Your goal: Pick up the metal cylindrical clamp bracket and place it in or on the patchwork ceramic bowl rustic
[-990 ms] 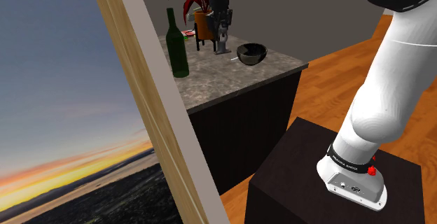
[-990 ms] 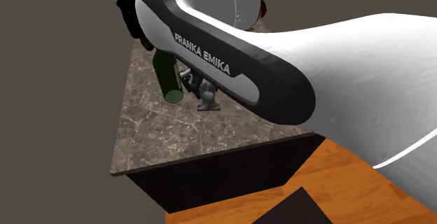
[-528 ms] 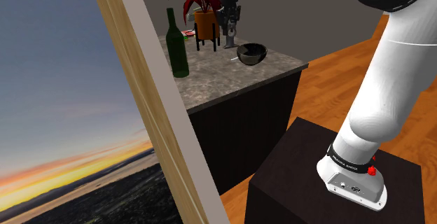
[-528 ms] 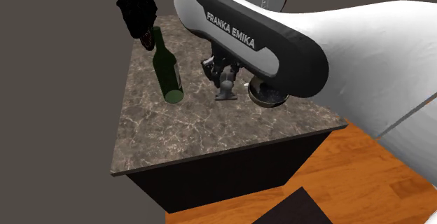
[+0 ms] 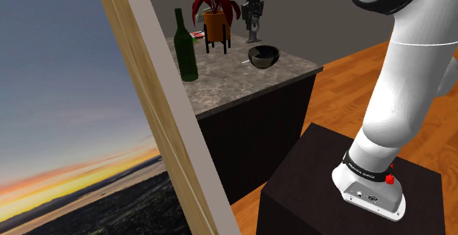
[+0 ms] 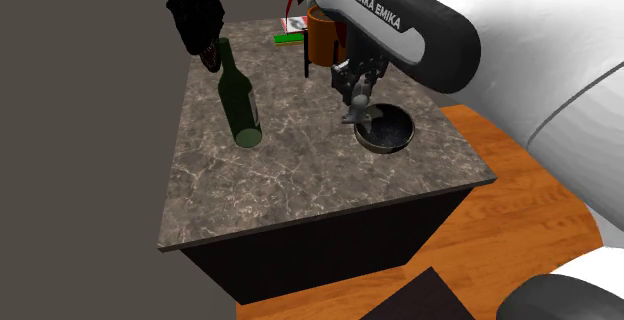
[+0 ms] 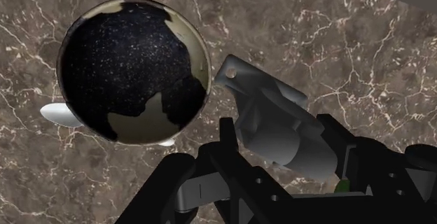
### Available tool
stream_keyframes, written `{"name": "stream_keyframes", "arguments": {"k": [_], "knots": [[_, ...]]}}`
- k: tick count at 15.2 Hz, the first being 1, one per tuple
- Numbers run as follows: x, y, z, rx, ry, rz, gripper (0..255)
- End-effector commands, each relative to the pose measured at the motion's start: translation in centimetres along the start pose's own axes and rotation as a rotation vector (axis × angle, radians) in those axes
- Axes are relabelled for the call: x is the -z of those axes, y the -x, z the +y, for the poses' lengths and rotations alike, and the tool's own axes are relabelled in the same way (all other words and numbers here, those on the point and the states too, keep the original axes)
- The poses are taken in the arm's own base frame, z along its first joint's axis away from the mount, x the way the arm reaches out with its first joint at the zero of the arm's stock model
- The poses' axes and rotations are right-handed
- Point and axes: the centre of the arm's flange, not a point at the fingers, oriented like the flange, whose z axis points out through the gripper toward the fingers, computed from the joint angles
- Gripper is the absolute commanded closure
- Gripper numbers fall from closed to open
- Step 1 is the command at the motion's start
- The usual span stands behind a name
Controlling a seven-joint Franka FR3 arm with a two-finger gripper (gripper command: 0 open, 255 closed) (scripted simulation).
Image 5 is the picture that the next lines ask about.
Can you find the red plant in orange pot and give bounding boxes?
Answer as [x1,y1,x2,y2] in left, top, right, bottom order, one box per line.
[175,0,241,55]

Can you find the black bowl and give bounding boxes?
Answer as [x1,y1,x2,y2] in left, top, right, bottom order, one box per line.
[247,45,281,70]

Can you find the flat red thing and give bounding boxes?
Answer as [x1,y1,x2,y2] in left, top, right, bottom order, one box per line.
[189,30,206,44]

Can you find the green glass bottle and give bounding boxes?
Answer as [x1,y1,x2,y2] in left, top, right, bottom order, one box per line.
[173,7,200,83]

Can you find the dark cabinet with marble top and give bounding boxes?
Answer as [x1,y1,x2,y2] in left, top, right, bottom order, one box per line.
[165,32,324,206]

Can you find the dark robot stand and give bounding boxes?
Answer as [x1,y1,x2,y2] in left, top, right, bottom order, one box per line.
[255,122,446,235]

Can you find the window with wooden frame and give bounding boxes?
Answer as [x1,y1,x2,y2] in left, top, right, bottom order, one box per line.
[0,0,243,235]

